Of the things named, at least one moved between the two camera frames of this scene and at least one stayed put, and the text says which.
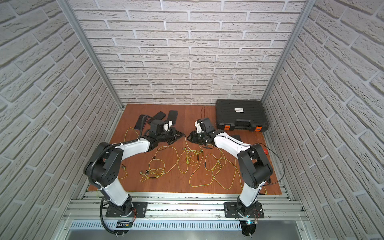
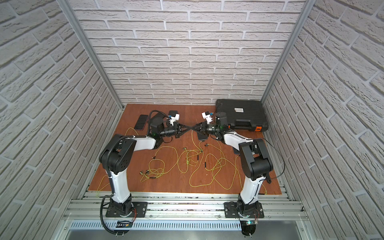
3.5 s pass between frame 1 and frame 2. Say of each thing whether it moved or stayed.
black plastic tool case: stayed
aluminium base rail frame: stayed
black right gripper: moved
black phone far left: stayed
